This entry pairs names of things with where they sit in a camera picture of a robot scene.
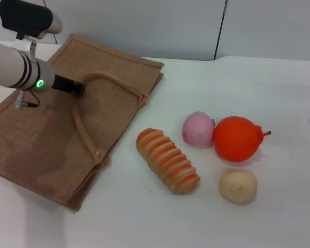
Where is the orange pear-shaped fruit toy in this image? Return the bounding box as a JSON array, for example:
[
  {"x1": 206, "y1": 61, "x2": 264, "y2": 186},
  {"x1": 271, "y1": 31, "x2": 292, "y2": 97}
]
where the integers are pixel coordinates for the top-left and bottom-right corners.
[{"x1": 213, "y1": 116, "x2": 272, "y2": 163}]

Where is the beige round egg yolk pastry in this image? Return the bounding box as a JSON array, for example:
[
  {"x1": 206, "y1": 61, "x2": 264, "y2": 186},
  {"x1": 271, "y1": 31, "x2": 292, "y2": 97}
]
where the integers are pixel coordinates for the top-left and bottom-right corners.
[{"x1": 218, "y1": 168, "x2": 258, "y2": 206}]

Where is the pink peach toy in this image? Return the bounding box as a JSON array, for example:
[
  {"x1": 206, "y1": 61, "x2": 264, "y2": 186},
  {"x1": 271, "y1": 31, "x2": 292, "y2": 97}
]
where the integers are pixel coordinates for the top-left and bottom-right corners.
[{"x1": 182, "y1": 111, "x2": 216, "y2": 147}]

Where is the left wrist camera housing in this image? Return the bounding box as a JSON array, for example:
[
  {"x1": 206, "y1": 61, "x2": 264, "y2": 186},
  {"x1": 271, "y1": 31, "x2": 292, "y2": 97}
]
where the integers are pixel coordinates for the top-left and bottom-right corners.
[{"x1": 0, "y1": 0, "x2": 64, "y2": 60}]

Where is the brown jute tote bag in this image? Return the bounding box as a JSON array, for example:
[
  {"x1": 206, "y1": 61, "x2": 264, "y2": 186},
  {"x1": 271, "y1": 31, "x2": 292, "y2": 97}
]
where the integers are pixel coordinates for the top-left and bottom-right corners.
[{"x1": 0, "y1": 33, "x2": 165, "y2": 213}]

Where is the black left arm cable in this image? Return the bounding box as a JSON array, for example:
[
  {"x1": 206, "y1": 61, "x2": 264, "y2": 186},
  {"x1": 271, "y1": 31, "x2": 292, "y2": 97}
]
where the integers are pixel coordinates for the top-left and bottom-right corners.
[{"x1": 14, "y1": 89, "x2": 40, "y2": 110}]

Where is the orange striped long bread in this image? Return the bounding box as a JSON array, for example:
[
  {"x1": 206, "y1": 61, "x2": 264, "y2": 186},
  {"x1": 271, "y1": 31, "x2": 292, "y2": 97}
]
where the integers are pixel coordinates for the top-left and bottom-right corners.
[{"x1": 136, "y1": 127, "x2": 201, "y2": 196}]

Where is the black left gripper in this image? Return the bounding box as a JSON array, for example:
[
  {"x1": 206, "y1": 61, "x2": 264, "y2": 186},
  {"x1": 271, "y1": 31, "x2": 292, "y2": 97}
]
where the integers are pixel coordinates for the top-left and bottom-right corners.
[{"x1": 51, "y1": 74, "x2": 86, "y2": 97}]

